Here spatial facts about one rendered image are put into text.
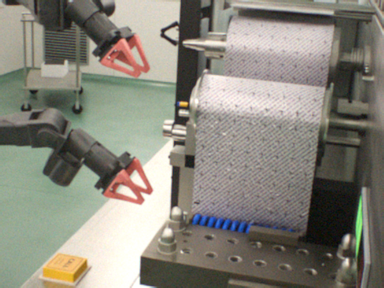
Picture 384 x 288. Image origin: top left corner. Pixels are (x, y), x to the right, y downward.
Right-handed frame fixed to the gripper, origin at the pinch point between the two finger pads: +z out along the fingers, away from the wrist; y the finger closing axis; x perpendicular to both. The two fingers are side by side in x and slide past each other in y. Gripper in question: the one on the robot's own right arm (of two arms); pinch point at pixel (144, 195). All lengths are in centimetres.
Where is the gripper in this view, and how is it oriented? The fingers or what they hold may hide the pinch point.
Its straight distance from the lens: 124.8
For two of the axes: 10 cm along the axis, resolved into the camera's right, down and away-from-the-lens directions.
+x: 5.7, -7.4, -3.6
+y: -2.4, 2.7, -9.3
